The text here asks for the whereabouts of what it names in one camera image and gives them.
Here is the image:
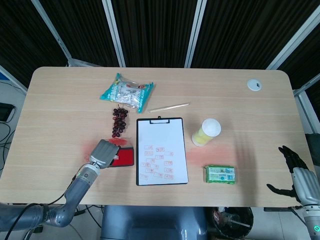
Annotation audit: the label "black floor cables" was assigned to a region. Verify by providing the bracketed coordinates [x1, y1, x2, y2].
[0, 121, 15, 173]

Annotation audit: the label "black trash bin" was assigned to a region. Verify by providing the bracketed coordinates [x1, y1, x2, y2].
[212, 206, 255, 237]

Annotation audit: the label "clear tennis ball tube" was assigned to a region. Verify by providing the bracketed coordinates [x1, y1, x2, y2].
[191, 117, 222, 147]

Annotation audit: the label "black clipboard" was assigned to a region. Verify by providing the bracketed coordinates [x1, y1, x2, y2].
[135, 115, 190, 187]

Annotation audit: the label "blue-grey robot torso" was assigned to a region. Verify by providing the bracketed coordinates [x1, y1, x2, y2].
[99, 205, 209, 240]

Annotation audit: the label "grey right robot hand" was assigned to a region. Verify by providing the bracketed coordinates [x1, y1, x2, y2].
[266, 145, 320, 206]

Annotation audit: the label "teal snack bag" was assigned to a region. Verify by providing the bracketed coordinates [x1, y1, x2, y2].
[99, 72, 155, 114]

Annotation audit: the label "dark red grape bunch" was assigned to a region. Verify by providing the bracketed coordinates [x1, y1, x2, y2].
[111, 105, 130, 139]

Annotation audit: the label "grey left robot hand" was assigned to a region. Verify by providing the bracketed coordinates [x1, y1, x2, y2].
[88, 138, 121, 170]

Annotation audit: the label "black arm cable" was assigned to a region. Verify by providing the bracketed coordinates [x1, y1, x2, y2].
[0, 174, 77, 240]

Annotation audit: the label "white round cable grommet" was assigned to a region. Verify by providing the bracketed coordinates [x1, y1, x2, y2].
[246, 78, 263, 92]

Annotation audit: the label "white aluminium frame post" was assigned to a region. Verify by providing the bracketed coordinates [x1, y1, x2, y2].
[265, 11, 320, 70]
[101, 0, 126, 68]
[31, 0, 74, 66]
[184, 0, 209, 68]

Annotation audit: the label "white stamped paper sheet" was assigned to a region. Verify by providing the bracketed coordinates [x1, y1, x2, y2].
[137, 119, 189, 186]

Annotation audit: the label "green tissue pack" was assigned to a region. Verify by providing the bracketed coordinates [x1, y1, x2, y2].
[203, 163, 237, 186]

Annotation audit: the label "wrapped wooden chopsticks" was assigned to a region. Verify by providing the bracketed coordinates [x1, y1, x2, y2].
[147, 101, 192, 114]

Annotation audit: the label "black device on floor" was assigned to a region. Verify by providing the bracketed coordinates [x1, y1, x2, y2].
[0, 102, 17, 123]

